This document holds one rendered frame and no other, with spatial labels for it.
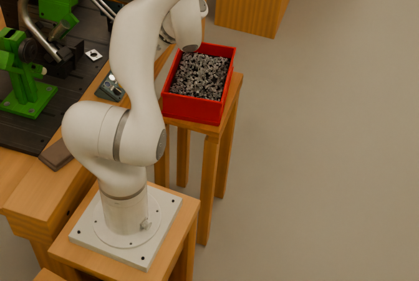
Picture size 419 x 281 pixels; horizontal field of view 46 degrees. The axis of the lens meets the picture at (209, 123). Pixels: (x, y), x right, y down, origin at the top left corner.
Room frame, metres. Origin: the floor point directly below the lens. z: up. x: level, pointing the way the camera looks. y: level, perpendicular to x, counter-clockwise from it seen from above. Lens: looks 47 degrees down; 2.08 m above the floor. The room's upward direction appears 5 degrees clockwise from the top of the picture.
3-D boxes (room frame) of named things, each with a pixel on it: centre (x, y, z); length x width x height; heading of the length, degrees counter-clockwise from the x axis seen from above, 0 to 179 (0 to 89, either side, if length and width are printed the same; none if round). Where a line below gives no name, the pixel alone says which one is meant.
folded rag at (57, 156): (0.91, 0.44, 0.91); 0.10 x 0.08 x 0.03; 145
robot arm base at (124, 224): (0.73, 0.21, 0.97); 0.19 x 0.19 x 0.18
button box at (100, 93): (1.24, 0.33, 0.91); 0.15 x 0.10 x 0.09; 166
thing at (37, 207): (1.43, 0.31, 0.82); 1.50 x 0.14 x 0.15; 166
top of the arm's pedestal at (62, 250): (0.73, 0.21, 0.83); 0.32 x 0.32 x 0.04; 72
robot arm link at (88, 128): (0.73, 0.24, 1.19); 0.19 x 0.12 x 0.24; 79
